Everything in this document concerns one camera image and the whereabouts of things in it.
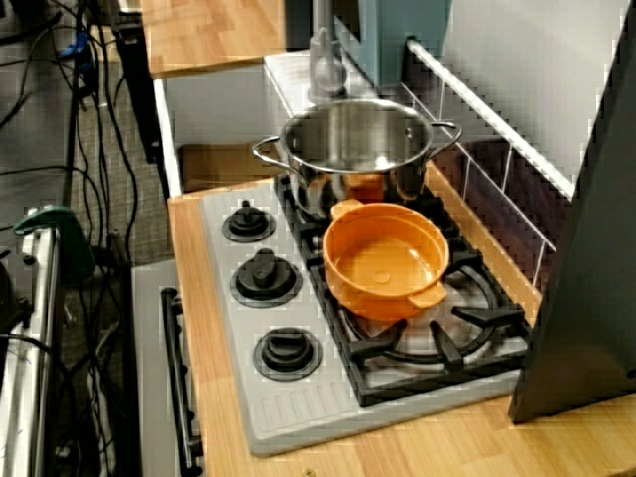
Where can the wooden table top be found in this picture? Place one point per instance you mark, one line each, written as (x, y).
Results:
(208, 30)

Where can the grey toy faucet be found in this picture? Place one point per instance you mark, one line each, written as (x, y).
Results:
(325, 64)

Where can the stainless steel pot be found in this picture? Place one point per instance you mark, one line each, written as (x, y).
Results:
(348, 134)

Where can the dark grey upright panel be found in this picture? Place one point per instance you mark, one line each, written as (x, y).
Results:
(591, 278)

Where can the white sink basin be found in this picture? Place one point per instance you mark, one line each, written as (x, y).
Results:
(218, 109)

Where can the black table leg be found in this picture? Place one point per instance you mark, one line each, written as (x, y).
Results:
(139, 79)

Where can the black stove knob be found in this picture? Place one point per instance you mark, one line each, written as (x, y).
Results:
(248, 223)
(266, 278)
(288, 350)

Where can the aluminium frame bar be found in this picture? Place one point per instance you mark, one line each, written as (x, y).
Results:
(30, 358)

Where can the orange plastic pot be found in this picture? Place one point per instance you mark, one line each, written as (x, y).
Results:
(385, 263)

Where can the grey stove top plate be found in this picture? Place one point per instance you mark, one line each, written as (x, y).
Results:
(293, 407)

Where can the black stove grate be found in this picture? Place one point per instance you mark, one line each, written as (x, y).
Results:
(449, 348)

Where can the white oven door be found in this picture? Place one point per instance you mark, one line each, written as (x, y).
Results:
(151, 348)

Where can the dark tiled backsplash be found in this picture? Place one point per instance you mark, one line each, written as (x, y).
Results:
(517, 189)

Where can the teal cabinet box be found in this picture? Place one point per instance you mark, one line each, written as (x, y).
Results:
(397, 35)

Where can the green clamp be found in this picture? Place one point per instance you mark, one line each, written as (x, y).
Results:
(74, 238)

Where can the wooden countertop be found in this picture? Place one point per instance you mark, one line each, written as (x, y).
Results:
(447, 442)

